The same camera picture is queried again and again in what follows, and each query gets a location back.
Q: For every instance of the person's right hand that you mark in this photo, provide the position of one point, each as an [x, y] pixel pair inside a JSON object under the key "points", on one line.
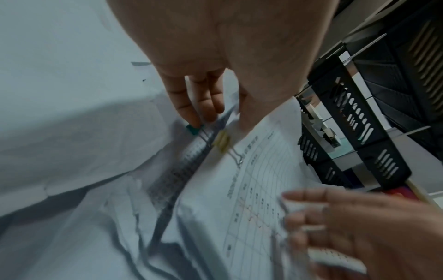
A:
{"points": [[380, 235]]}

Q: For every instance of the person's left hand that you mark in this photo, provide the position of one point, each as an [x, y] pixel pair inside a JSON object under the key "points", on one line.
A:
{"points": [[225, 32]]}

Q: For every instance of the white dotted paper strip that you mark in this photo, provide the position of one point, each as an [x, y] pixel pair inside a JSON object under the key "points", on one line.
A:
{"points": [[337, 259]]}

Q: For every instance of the printed table paper sheets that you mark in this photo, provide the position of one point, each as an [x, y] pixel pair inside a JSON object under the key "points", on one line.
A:
{"points": [[238, 207]]}

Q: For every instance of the red and beige book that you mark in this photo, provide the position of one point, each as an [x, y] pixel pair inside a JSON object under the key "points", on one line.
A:
{"points": [[413, 192]]}

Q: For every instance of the teal binder clip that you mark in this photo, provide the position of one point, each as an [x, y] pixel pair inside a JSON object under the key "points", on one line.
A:
{"points": [[192, 129]]}

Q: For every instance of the yellow binder clip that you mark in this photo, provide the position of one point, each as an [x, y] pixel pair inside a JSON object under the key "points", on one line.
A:
{"points": [[222, 140]]}

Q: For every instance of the black perforated file tray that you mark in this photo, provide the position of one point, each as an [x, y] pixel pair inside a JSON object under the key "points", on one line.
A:
{"points": [[360, 120]]}

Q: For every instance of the white items in tray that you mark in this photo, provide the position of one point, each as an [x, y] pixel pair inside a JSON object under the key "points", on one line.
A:
{"points": [[320, 124]]}

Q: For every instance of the densely printed paper sheet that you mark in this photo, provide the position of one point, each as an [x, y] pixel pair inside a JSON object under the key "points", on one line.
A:
{"points": [[183, 169]]}

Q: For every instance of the black louvered storage rack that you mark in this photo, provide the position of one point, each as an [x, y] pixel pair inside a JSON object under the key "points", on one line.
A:
{"points": [[408, 76]]}

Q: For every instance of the large white paper sheet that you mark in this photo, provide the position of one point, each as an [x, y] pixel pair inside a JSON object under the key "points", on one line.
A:
{"points": [[69, 114]]}

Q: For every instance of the crumpled white paper sheet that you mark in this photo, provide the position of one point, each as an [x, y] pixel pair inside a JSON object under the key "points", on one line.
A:
{"points": [[86, 235]]}

